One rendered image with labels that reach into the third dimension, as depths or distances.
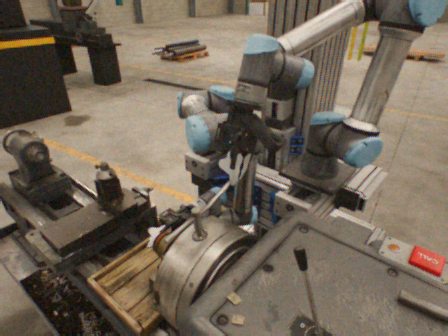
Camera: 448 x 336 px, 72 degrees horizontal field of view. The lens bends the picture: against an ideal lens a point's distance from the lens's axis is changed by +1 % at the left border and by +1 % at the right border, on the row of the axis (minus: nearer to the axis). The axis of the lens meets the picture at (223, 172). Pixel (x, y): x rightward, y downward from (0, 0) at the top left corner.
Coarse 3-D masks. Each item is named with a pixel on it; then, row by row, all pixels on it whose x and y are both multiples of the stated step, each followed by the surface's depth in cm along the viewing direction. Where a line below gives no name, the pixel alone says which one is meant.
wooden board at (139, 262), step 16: (128, 256) 117; (144, 256) 118; (128, 272) 112; (144, 272) 112; (96, 288) 103; (112, 288) 106; (128, 288) 106; (144, 288) 106; (112, 304) 98; (128, 304) 100; (144, 304) 100; (128, 320) 93; (144, 320) 96; (160, 320) 97
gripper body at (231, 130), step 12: (240, 108) 75; (252, 108) 72; (228, 120) 77; (240, 120) 75; (216, 132) 77; (228, 132) 76; (240, 132) 73; (252, 132) 76; (228, 144) 76; (240, 144) 73; (252, 144) 78
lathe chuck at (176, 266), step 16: (208, 224) 81; (224, 224) 83; (176, 240) 78; (192, 240) 77; (208, 240) 76; (176, 256) 75; (192, 256) 74; (160, 272) 76; (176, 272) 73; (160, 288) 75; (176, 288) 72; (160, 304) 76; (176, 304) 72; (176, 320) 74
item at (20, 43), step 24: (0, 0) 426; (0, 24) 435; (24, 24) 455; (0, 48) 411; (24, 48) 431; (48, 48) 453; (0, 72) 420; (24, 72) 441; (48, 72) 464; (0, 96) 430; (24, 96) 451; (48, 96) 476; (0, 120) 439; (24, 120) 462
